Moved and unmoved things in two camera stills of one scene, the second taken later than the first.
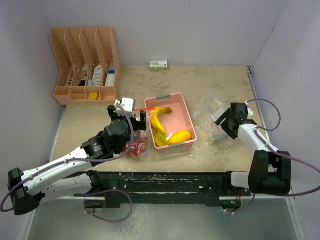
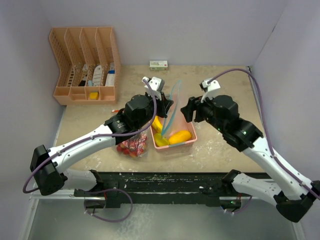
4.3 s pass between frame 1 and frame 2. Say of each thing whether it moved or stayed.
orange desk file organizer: stayed
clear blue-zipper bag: moved
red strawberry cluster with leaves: stayed
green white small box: stayed
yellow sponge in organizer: stayed
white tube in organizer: stayed
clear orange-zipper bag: stayed
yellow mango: stayed
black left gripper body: moved
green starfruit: stayed
